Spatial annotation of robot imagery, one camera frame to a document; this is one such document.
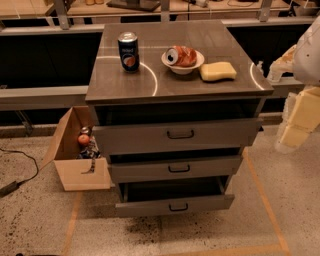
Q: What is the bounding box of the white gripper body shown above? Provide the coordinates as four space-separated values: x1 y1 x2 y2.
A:
267 45 296 83

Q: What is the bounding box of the middle grey drawer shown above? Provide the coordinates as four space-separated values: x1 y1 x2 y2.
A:
109 155 242 183

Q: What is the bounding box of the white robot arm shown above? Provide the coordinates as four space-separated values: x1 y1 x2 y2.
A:
267 17 320 153

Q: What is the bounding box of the black power cable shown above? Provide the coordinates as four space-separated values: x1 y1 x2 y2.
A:
0 147 40 198

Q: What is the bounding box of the grey drawer cabinet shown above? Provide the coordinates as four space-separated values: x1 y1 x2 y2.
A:
86 20 273 217

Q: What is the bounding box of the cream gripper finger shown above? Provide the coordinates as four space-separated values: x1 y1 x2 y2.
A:
275 87 320 153

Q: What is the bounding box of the small clear bottle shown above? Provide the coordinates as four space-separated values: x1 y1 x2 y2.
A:
256 61 264 74

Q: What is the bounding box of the white paper bowl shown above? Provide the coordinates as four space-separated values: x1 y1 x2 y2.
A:
161 51 205 75

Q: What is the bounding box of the grey drawer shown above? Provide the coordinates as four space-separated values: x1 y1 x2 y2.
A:
109 155 242 183
116 176 234 217
93 118 261 156

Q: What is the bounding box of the bottom grey drawer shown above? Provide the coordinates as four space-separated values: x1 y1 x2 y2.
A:
116 176 234 217

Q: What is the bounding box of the cardboard box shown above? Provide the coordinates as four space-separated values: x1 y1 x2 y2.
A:
41 106 111 191

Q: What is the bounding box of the yellow sponge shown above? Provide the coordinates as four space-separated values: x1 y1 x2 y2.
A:
199 62 237 81

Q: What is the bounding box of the red coke can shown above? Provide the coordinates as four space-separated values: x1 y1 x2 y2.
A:
165 46 197 66

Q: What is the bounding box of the blue pepsi can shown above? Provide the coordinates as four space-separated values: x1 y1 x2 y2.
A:
118 32 140 72

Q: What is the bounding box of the red apple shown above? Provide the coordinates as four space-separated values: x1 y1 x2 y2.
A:
77 134 90 146

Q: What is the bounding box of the top grey drawer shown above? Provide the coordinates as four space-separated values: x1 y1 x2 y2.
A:
93 118 261 156

